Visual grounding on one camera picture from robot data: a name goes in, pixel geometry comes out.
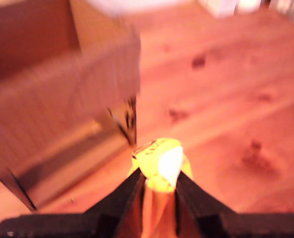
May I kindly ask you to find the orange and white footbag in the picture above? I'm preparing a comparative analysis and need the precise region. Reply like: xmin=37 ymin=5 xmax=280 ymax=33
xmin=128 ymin=138 xmax=194 ymax=194

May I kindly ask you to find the cardboard dice tower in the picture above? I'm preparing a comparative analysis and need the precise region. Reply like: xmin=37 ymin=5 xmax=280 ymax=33
xmin=0 ymin=0 xmax=142 ymax=212

